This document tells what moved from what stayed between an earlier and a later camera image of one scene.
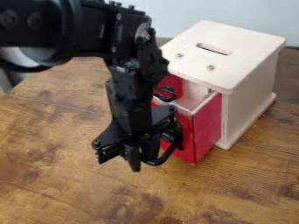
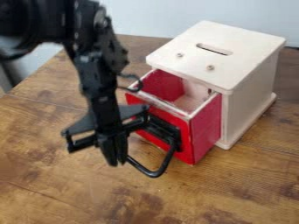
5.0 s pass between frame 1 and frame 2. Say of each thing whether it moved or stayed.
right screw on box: stayed
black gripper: moved
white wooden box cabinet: stayed
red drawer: stayed
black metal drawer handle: moved
